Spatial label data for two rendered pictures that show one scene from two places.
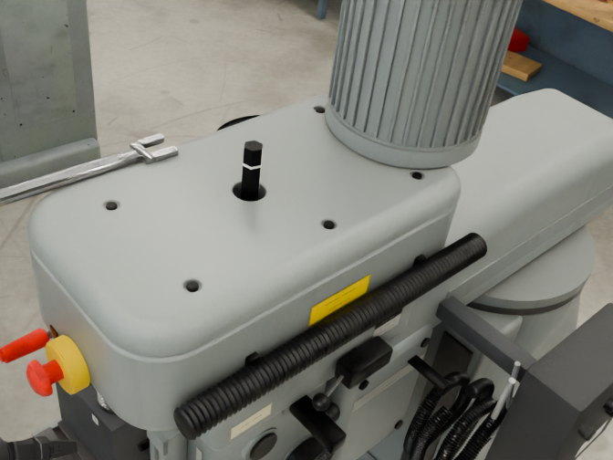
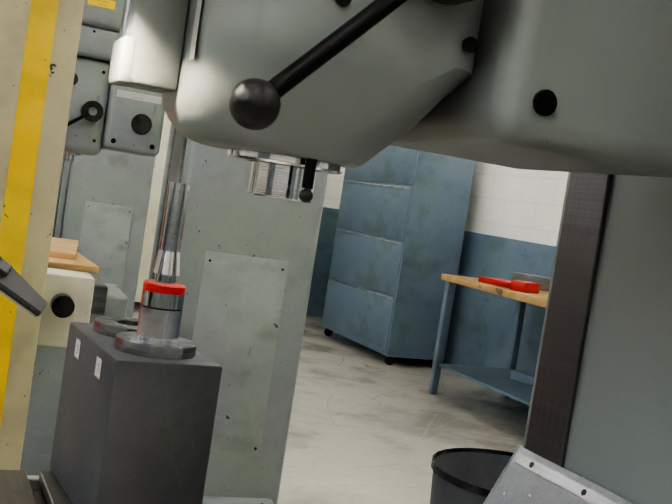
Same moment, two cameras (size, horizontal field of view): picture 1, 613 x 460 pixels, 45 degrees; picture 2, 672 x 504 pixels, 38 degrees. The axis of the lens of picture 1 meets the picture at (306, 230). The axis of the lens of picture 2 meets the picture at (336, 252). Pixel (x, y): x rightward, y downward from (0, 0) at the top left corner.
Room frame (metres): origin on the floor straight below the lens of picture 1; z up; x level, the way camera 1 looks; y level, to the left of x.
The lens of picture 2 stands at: (0.02, -0.24, 1.28)
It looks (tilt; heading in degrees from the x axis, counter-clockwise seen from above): 3 degrees down; 23
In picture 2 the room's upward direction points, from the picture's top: 9 degrees clockwise
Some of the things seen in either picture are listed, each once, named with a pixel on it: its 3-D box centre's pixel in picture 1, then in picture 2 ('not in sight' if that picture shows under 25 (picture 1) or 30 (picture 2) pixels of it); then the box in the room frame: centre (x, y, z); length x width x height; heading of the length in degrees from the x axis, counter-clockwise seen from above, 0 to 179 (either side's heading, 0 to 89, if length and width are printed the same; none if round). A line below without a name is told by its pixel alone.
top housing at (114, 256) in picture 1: (254, 240); not in sight; (0.66, 0.06, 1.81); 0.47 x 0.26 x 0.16; 137
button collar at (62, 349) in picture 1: (67, 364); not in sight; (0.48, 0.22, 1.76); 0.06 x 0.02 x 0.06; 47
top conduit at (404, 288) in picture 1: (350, 318); not in sight; (0.58, -0.06, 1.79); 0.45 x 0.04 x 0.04; 137
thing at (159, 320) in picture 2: not in sight; (160, 315); (0.94, 0.33, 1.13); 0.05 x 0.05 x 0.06
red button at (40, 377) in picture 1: (46, 375); not in sight; (0.47, 0.24, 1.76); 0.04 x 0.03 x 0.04; 47
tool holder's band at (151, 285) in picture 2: not in sight; (164, 286); (0.94, 0.33, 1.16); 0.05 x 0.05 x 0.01
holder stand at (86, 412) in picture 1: (108, 407); (131, 415); (0.97, 0.37, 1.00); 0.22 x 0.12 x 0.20; 51
